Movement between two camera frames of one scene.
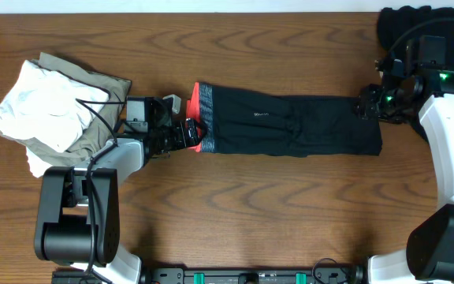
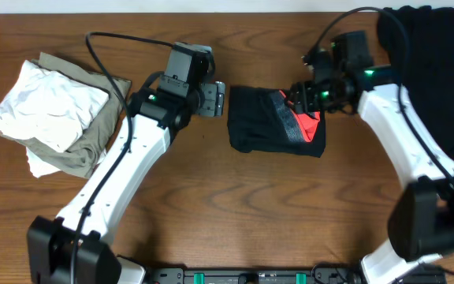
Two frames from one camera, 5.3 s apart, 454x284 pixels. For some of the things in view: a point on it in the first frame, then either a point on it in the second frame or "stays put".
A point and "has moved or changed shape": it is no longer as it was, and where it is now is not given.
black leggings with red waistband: x=239 y=121 has moved or changed shape
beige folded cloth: x=105 y=126 stays put
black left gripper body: x=170 y=139 → x=213 y=100
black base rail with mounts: x=278 y=275 stays put
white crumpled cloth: x=42 y=106 stays put
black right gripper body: x=384 y=105 → x=315 y=98
